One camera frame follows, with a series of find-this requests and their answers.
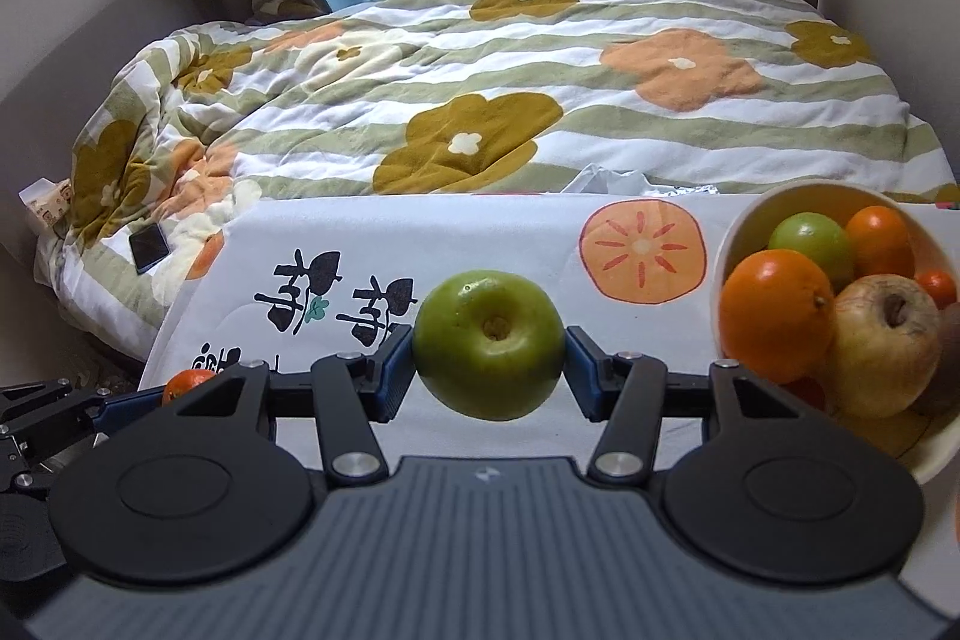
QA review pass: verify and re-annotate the small tangerine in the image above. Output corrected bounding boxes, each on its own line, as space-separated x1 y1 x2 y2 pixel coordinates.
161 368 218 407
916 269 959 311

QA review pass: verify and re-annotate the green apple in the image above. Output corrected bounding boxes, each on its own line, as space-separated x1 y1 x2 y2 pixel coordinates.
767 212 856 292
412 269 567 422

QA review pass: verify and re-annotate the beige padded headboard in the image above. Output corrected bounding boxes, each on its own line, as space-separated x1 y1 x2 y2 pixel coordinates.
0 0 207 266

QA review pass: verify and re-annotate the large orange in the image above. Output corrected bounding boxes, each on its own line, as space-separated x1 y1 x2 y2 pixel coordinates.
718 248 837 384

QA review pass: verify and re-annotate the cream bowl with yellow pattern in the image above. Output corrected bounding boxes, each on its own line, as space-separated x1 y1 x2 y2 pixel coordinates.
709 179 960 487

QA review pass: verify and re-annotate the black smartphone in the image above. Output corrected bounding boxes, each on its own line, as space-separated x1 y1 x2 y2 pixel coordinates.
129 224 171 275

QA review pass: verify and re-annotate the white persimmon print cloth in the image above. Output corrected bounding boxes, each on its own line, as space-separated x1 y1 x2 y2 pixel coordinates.
139 190 960 461

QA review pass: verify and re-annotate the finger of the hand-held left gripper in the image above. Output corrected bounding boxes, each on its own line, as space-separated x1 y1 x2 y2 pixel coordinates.
0 381 170 498

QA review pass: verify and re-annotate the white crumpled tissue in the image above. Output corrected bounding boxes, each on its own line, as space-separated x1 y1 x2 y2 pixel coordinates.
570 164 653 196

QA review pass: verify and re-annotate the brown kiwi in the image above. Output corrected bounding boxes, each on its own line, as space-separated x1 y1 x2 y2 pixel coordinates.
911 302 960 416

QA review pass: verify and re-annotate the yellow-red apple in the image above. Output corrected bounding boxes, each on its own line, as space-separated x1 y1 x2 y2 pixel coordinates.
817 275 944 420

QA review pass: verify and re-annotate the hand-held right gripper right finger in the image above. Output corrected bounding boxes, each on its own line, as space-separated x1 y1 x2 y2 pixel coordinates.
565 325 800 485

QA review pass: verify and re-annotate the floral striped quilt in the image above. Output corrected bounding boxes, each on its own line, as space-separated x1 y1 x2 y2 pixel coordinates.
34 0 960 341

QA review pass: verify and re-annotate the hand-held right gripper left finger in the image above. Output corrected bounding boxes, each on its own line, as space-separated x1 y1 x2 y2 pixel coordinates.
174 323 416 485

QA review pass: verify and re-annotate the tissue packet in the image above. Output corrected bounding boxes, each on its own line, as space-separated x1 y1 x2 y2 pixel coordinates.
20 179 74 240

